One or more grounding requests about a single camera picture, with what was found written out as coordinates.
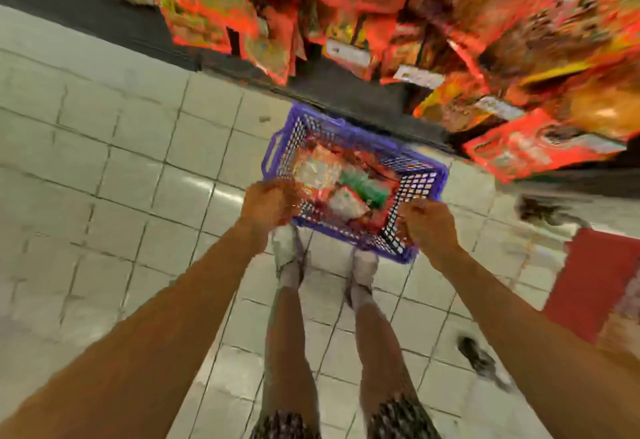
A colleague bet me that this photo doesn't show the person's right hand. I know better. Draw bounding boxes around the person's right hand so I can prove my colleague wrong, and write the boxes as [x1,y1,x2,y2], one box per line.
[397,199,461,270]

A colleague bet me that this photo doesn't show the person's left hand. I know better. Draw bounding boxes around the person's left hand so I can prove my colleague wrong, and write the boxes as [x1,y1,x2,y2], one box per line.
[238,177,301,238]

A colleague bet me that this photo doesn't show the blue plastic basket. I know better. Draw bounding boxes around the blue plastic basket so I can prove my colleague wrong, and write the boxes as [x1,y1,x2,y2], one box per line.
[262,104,449,263]

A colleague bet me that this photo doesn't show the pile of red seasoning packets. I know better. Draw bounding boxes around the pile of red seasoning packets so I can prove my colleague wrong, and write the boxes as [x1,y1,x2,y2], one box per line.
[290,144,401,235]

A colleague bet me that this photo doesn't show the person's left forearm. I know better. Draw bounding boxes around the person's left forearm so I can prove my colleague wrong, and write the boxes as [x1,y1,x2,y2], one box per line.
[0,224,263,439]

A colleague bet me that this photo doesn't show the person's right forearm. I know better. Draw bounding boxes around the person's right forearm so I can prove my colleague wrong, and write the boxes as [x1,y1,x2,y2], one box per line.
[435,248,640,439]

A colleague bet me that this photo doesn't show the person's right leg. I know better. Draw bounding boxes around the person's right leg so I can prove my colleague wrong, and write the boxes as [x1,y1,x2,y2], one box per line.
[350,294,421,415]

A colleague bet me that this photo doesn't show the person's leg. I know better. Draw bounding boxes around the person's leg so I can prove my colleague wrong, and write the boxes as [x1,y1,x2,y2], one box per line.
[258,274,321,425]
[350,294,421,415]

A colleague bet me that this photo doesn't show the person's left leg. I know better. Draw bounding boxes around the person's left leg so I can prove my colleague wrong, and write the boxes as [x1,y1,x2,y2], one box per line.
[258,274,321,425]

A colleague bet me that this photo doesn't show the grey left shoe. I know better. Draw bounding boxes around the grey left shoe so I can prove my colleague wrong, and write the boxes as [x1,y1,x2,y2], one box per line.
[272,224,309,290]

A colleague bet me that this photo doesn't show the grey shoe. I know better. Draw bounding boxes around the grey shoe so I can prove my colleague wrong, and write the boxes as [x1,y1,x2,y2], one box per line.
[272,224,309,290]
[345,246,381,310]

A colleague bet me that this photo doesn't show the small green packet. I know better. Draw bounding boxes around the small green packet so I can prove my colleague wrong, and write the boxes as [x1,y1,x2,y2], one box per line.
[340,169,393,210]

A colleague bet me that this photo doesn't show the grey right shoe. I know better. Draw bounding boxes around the grey right shoe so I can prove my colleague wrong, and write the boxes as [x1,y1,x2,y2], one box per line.
[345,246,381,310]

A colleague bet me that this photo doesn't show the rows of hanging red packets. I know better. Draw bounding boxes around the rows of hanging red packets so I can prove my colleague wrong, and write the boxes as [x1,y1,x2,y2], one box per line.
[160,0,640,183]

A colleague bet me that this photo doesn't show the hanging display of seasoning packets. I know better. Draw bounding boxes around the hanging display of seasoning packets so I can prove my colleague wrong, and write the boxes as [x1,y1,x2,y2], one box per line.
[320,0,626,155]

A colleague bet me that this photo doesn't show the dark patterned shorts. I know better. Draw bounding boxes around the dark patterned shorts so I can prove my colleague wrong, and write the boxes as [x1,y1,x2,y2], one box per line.
[250,394,441,439]

